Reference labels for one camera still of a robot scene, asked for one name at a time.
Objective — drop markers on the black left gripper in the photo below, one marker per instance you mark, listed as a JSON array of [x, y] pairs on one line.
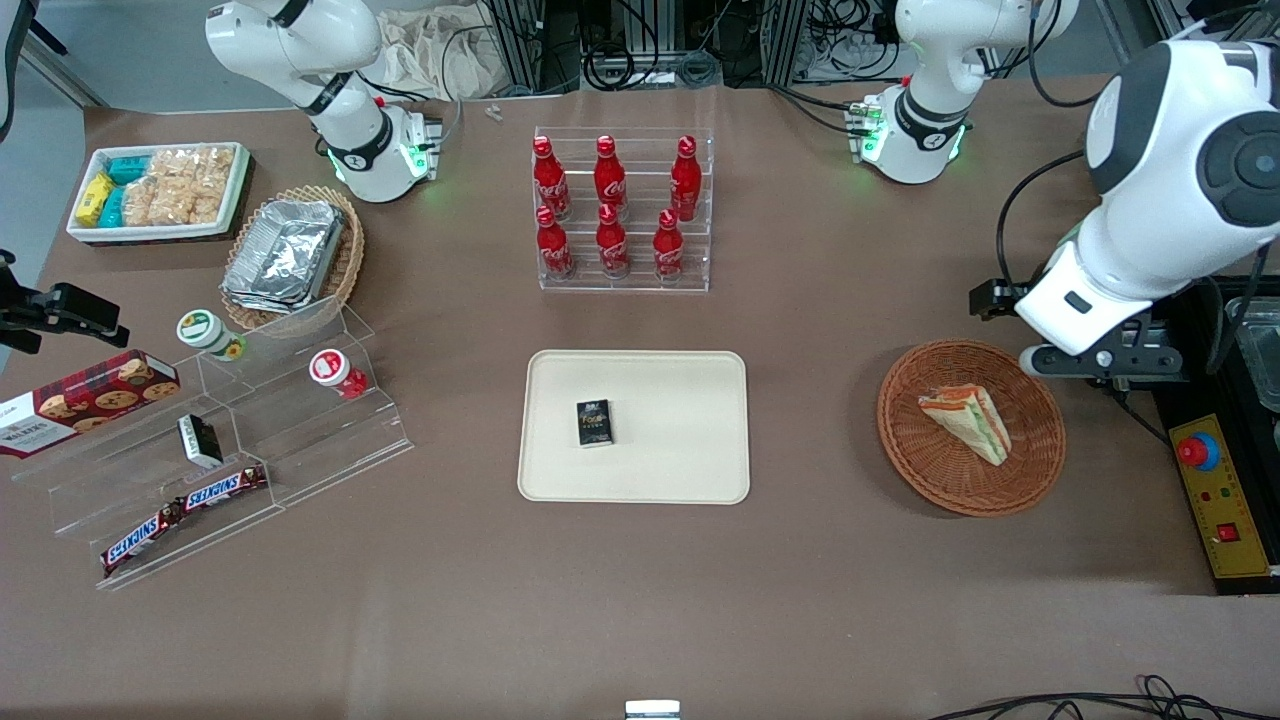
[[992, 298]]

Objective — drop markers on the triangle sandwich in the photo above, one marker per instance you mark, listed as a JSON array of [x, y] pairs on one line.
[[968, 422]]

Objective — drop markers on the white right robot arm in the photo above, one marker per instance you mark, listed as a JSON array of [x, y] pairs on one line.
[[300, 45]]

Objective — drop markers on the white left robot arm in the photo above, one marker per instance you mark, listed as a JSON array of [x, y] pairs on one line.
[[1150, 170]]

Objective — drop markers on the round brown wicker basket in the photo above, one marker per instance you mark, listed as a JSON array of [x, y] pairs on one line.
[[940, 470]]

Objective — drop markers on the beige plastic serving tray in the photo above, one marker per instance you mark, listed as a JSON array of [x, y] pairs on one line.
[[670, 430]]

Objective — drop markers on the oval light wicker basket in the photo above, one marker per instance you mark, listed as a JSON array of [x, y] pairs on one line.
[[350, 255]]

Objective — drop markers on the black equipment platform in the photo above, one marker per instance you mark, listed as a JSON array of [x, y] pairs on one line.
[[1212, 390]]

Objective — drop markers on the clear plastic container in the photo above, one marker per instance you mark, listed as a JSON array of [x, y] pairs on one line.
[[1262, 350]]

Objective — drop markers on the yellow emergency stop box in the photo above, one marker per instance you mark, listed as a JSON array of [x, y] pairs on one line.
[[1220, 500]]

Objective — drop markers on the red cola bottle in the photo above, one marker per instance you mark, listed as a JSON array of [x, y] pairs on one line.
[[612, 248], [551, 185], [554, 250], [686, 185], [610, 180], [668, 252]]

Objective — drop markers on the clear acrylic bottle rack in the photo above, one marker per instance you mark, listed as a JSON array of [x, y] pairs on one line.
[[640, 250]]

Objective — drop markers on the small black card box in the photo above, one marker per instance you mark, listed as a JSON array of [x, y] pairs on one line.
[[594, 423]]

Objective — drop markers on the small silver white box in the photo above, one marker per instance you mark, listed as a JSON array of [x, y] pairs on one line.
[[652, 710]]

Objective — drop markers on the beige cloth bag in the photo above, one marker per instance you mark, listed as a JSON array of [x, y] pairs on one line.
[[440, 55]]

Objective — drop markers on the red lidded cup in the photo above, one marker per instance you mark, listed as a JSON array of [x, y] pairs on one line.
[[330, 368]]

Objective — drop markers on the clear acrylic step stand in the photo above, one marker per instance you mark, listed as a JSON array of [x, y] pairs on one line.
[[320, 440], [110, 480]]

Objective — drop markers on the stacked aluminium foil trays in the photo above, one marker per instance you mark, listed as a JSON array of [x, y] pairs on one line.
[[285, 255]]

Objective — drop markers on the white rectangular snack bin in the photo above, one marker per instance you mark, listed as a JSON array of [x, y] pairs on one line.
[[238, 195]]

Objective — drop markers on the green lidded cup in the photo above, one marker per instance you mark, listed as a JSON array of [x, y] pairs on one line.
[[205, 332]]

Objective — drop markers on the snickers chocolate bar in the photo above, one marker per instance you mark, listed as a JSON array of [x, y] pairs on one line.
[[140, 538], [225, 487]]

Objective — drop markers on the small black white box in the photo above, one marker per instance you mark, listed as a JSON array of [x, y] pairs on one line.
[[201, 442]]

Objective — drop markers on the clear bag of rice crackers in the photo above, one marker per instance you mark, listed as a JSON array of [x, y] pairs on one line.
[[195, 165], [165, 205]]

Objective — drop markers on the teal snack packet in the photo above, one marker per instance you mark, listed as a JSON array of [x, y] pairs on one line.
[[128, 168], [112, 207]]

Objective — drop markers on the yellow snack packet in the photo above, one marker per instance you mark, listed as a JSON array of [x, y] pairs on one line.
[[94, 198]]

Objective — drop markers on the red tartan cookie box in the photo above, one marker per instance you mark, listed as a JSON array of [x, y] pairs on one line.
[[90, 400]]

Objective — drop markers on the black curved tube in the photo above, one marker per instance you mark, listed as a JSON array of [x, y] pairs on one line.
[[8, 70]]

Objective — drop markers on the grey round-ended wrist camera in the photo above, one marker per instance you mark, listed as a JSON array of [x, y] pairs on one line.
[[1060, 368]]

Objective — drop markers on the grey metal bracket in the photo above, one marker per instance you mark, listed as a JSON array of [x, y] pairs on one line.
[[1172, 345]]

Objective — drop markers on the aluminium extrusion post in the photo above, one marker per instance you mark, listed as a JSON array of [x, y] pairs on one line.
[[787, 40], [530, 45]]

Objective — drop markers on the black clamp mount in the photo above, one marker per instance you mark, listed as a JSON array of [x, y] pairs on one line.
[[70, 308]]

